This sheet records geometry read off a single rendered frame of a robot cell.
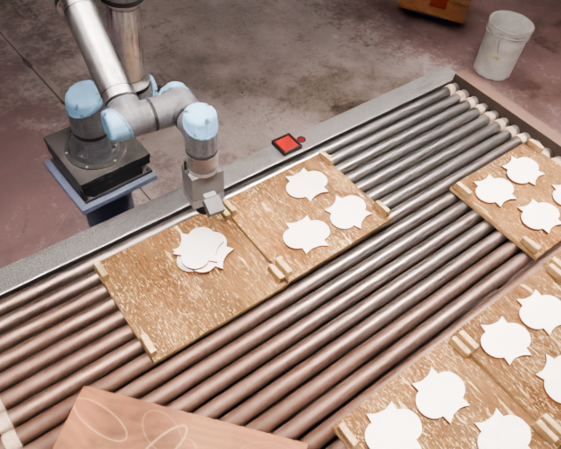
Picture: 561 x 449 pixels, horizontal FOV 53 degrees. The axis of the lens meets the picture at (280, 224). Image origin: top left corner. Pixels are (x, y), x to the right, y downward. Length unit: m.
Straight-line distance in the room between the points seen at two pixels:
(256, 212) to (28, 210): 1.65
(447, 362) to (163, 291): 0.76
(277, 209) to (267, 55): 2.40
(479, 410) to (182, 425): 0.71
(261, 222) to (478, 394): 0.75
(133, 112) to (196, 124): 0.15
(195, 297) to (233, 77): 2.45
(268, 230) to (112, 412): 0.69
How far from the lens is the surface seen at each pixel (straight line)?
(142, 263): 1.60
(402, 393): 1.46
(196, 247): 1.59
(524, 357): 1.62
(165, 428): 1.27
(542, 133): 2.26
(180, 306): 1.51
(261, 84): 3.75
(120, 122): 1.28
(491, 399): 1.53
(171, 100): 1.32
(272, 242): 1.63
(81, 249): 1.69
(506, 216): 1.91
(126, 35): 1.61
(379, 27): 4.50
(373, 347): 1.52
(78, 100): 1.73
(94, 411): 1.31
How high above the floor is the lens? 2.23
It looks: 50 degrees down
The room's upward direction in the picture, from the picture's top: 7 degrees clockwise
